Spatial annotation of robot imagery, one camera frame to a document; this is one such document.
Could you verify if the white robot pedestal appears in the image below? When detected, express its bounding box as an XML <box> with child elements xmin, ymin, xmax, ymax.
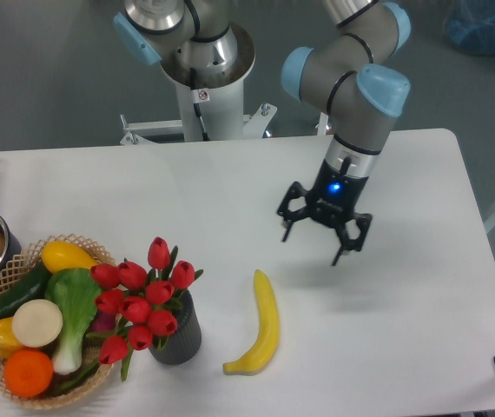
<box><xmin>119</xmin><ymin>21</ymin><xmax>278</xmax><ymax>146</ymax></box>

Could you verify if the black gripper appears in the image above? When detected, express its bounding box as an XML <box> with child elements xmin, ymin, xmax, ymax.
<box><xmin>276</xmin><ymin>159</ymin><xmax>373</xmax><ymax>268</ymax></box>

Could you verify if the dark grey ribbed vase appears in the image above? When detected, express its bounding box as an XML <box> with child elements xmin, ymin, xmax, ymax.
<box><xmin>148</xmin><ymin>290</ymin><xmax>201</xmax><ymax>366</ymax></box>

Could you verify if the yellow banana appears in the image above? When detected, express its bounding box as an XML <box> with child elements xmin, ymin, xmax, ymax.
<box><xmin>222</xmin><ymin>269</ymin><xmax>281</xmax><ymax>376</ymax></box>

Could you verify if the black cable on pedestal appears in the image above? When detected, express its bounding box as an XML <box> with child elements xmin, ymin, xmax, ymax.
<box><xmin>188</xmin><ymin>67</ymin><xmax>211</xmax><ymax>142</ymax></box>

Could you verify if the green bok choy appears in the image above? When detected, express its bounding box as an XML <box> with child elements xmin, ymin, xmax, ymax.
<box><xmin>45</xmin><ymin>268</ymin><xmax>101</xmax><ymax>375</ymax></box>

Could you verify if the orange fruit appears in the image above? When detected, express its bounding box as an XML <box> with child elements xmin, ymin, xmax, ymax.
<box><xmin>3</xmin><ymin>349</ymin><xmax>54</xmax><ymax>398</ymax></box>

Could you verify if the yellow squash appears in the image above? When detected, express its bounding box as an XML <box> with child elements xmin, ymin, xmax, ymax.
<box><xmin>41</xmin><ymin>241</ymin><xmax>97</xmax><ymax>274</ymax></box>

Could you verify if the purple sweet potato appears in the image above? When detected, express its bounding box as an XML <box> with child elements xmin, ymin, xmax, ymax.
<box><xmin>89</xmin><ymin>311</ymin><xmax>116</xmax><ymax>333</ymax></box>

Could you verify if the dark green cucumber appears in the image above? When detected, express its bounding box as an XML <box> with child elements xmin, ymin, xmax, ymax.
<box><xmin>0</xmin><ymin>261</ymin><xmax>52</xmax><ymax>320</ymax></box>

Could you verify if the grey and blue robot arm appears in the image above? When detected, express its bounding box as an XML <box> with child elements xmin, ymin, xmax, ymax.
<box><xmin>113</xmin><ymin>1</ymin><xmax>411</xmax><ymax>254</ymax></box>

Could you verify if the red tulip bouquet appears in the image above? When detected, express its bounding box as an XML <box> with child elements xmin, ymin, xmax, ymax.
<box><xmin>89</xmin><ymin>237</ymin><xmax>203</xmax><ymax>381</ymax></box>

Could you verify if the green bean pod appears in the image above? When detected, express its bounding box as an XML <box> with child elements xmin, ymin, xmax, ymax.
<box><xmin>50</xmin><ymin>361</ymin><xmax>99</xmax><ymax>397</ymax></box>

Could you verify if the yellow bell pepper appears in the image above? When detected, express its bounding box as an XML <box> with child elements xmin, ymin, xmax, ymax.
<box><xmin>0</xmin><ymin>317</ymin><xmax>24</xmax><ymax>359</ymax></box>

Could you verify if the woven wicker basket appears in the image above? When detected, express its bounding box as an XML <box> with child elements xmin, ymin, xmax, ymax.
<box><xmin>0</xmin><ymin>234</ymin><xmax>116</xmax><ymax>411</ymax></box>

